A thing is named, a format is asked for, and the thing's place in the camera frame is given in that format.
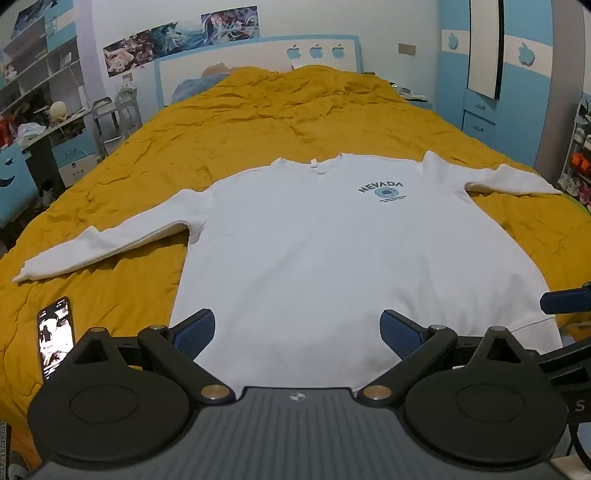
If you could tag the white wall shelving unit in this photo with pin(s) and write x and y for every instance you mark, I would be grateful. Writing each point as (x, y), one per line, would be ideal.
(41, 69)

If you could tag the brown wall switch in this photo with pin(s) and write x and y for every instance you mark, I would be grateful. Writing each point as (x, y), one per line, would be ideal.
(407, 50)

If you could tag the white blue bed headboard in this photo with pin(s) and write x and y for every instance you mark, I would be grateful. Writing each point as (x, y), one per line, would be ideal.
(258, 55)

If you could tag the small anime wall poster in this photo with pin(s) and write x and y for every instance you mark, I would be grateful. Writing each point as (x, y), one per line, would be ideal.
(27, 18)

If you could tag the shoe rack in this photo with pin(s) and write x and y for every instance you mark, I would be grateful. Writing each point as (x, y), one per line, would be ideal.
(579, 157)

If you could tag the black framed mirror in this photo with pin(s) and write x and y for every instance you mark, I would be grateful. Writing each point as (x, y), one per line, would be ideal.
(485, 46)

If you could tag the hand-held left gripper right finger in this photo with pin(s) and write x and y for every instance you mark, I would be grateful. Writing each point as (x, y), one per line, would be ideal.
(399, 333)

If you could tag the blue white wardrobe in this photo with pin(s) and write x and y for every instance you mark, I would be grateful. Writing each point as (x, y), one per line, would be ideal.
(531, 92)

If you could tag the pale round head model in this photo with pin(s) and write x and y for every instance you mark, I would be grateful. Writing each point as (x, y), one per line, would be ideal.
(58, 111)

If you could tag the grey chair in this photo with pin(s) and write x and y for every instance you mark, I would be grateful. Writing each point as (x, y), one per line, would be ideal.
(115, 115)

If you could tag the blue white desk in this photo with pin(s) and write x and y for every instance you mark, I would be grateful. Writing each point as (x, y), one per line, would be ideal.
(64, 152)

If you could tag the yellow blanket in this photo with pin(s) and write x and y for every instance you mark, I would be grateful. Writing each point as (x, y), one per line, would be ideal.
(277, 124)

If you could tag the long anime wall poster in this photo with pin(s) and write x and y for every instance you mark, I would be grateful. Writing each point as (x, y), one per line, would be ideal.
(147, 46)

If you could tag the blue nightstand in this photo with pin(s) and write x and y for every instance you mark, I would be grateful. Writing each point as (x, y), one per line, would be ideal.
(421, 102)

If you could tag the white plastic bag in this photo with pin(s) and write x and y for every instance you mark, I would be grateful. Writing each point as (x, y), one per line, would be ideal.
(30, 131)

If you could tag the blue pillow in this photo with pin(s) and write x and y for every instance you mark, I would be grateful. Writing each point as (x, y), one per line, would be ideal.
(198, 85)

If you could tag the white printed sweatshirt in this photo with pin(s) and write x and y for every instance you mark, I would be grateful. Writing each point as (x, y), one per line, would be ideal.
(323, 249)

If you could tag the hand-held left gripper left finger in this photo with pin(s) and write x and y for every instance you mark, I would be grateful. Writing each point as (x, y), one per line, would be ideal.
(196, 332)

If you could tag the black smartphone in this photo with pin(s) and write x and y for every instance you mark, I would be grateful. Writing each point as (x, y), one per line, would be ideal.
(55, 337)

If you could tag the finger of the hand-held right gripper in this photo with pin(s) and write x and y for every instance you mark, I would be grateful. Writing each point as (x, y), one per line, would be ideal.
(565, 301)

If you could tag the blue anime wall poster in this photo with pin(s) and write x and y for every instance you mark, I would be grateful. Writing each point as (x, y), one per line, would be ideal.
(231, 25)

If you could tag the red bag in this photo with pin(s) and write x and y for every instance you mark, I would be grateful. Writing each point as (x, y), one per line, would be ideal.
(5, 131)

